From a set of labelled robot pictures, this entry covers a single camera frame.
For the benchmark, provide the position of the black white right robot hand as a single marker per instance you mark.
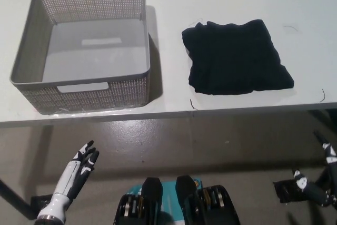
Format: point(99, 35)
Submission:
point(314, 192)

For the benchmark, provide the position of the black table foot plate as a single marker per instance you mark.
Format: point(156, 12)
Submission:
point(40, 201)
point(284, 190)

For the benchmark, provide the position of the grey perforated plastic basket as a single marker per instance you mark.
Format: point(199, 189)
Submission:
point(79, 9)

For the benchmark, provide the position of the black t-shirt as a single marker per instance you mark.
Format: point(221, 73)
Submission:
point(234, 59)

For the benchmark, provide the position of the black table leg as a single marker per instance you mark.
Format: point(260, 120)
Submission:
point(14, 198)

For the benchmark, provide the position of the short black thread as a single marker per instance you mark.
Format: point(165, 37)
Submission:
point(324, 96)
point(291, 26)
point(193, 107)

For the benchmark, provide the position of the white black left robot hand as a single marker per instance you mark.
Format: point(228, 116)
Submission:
point(67, 183)

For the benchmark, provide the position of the thin loose thread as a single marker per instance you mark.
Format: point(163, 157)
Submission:
point(198, 20)

